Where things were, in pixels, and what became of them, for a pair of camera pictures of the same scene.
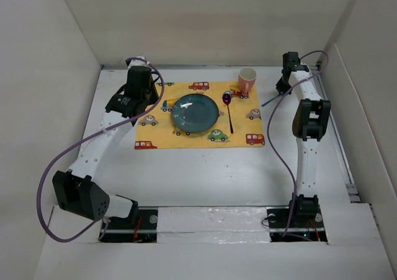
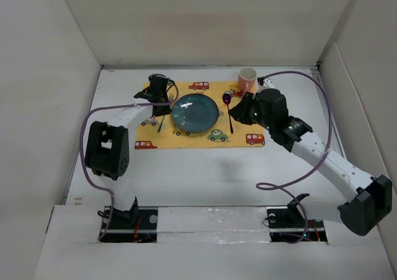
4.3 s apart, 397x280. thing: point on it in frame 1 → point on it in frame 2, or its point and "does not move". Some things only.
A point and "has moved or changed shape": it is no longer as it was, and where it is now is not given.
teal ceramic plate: x=195 y=113 does not move
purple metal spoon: x=226 y=99 does not move
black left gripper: x=154 y=97 → x=165 y=111
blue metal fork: x=281 y=93 has moved or changed shape
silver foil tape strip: x=213 y=225 does not move
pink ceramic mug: x=246 y=79 does not move
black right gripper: x=280 y=87 → x=240 y=110
